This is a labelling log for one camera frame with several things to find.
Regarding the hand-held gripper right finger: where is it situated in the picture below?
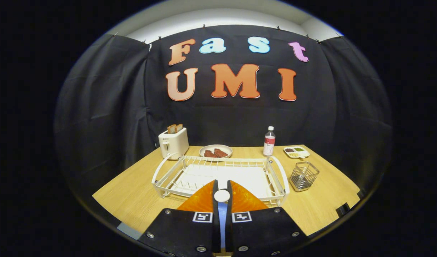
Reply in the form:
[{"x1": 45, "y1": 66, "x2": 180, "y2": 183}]
[{"x1": 225, "y1": 180, "x2": 309, "y2": 257}]

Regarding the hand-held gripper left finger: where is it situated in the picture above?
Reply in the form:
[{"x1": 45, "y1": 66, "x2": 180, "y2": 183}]
[{"x1": 137, "y1": 179, "x2": 222, "y2": 257}]

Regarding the blue plate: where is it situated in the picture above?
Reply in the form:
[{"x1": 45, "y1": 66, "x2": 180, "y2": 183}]
[{"x1": 218, "y1": 202, "x2": 229, "y2": 250}]

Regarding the white wire dish rack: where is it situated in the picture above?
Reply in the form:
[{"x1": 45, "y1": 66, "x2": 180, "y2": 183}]
[{"x1": 152, "y1": 153, "x2": 290, "y2": 207}]

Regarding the metal wire basket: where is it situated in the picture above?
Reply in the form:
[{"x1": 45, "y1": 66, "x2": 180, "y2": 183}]
[{"x1": 289, "y1": 161, "x2": 320, "y2": 192}]

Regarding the white bowl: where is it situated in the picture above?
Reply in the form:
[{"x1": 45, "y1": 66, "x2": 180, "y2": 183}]
[{"x1": 199, "y1": 144, "x2": 233, "y2": 159}]

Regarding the clear bottle with red label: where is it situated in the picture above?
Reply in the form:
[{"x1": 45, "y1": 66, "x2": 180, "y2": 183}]
[{"x1": 263, "y1": 126, "x2": 276, "y2": 156}]

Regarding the white toaster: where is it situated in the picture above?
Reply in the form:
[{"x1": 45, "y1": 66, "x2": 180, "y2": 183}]
[{"x1": 158, "y1": 127, "x2": 189, "y2": 160}]

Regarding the white divided snack tray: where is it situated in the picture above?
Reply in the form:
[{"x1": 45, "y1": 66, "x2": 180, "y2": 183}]
[{"x1": 283, "y1": 146, "x2": 310, "y2": 159}]

